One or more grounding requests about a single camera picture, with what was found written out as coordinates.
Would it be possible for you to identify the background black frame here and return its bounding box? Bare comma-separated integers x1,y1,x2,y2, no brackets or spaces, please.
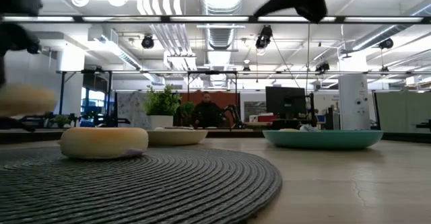
56,68,238,130

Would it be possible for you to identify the brown partition panel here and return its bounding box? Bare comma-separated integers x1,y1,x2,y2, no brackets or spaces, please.
179,90,241,119

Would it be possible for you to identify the silver ventilation duct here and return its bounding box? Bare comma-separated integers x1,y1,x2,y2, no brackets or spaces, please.
198,0,246,52

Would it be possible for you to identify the small green background plant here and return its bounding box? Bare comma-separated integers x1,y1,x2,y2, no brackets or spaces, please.
179,101,197,128

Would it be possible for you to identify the grey-green partition panel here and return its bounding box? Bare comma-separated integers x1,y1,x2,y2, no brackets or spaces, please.
372,90,431,134

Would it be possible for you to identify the teal round plate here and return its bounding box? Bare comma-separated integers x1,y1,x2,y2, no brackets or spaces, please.
262,129,385,151

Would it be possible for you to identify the red box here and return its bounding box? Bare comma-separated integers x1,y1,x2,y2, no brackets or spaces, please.
257,114,284,124

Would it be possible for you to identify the white round column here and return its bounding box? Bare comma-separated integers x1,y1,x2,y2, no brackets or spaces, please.
337,73,372,132

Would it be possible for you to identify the black computer monitor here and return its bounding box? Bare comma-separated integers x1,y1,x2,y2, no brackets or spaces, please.
265,85,308,120

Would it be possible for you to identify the person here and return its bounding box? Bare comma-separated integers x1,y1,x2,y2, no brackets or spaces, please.
192,91,226,129

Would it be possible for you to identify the grey round woven placemat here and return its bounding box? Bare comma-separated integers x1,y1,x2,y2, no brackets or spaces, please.
0,145,283,224

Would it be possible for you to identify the thin hanging cable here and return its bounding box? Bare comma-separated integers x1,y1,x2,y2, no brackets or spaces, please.
304,22,311,96

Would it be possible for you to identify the black ceiling spotlight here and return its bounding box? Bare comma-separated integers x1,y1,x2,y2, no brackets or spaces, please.
141,34,156,50
378,37,395,50
314,61,331,73
255,24,273,50

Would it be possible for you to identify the grey patterned panel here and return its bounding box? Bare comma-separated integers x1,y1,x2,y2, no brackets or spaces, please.
116,90,149,130

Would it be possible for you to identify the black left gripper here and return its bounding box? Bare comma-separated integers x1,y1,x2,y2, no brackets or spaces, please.
0,0,44,87

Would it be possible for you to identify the tiny green background plant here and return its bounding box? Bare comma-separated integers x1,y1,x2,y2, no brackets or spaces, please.
53,114,71,129

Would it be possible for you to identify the green plant in white pot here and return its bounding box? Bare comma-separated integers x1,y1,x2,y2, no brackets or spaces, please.
143,83,183,131

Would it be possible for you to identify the beige round plate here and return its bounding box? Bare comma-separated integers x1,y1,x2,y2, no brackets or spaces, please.
146,126,209,147

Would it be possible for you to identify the small white donut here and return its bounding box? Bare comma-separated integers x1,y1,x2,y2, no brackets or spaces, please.
298,124,320,133

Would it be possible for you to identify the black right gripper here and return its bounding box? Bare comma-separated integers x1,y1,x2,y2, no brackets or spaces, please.
237,0,329,25

